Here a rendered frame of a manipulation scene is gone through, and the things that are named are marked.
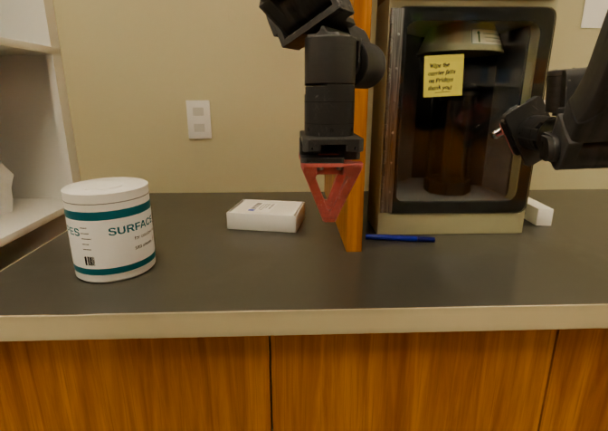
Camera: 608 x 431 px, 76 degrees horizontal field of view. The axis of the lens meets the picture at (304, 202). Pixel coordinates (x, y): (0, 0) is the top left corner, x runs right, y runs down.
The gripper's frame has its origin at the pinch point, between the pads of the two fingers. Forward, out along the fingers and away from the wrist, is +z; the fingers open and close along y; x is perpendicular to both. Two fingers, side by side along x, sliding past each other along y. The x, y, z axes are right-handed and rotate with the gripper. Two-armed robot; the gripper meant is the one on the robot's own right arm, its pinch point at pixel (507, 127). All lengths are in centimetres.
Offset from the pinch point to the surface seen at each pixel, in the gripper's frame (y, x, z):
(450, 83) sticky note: 12.1, 4.6, 3.7
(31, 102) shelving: 65, 99, 43
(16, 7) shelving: 86, 85, 44
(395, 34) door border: 25.3, 9.5, 3.6
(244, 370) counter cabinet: -5, 59, -24
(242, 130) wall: 25, 52, 46
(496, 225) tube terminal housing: -20.2, 8.6, 4.9
